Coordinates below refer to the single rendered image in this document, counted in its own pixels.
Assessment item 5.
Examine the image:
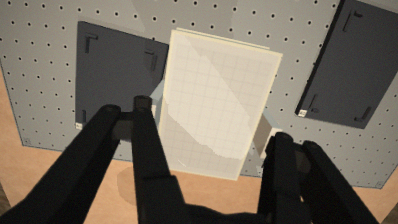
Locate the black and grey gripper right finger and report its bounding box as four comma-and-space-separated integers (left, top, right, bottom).
252, 106, 380, 224

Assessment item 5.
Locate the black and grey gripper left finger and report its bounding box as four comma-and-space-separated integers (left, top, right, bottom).
0, 80, 193, 224

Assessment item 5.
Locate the grey perforated base plate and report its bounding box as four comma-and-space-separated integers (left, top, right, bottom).
0, 0, 398, 189

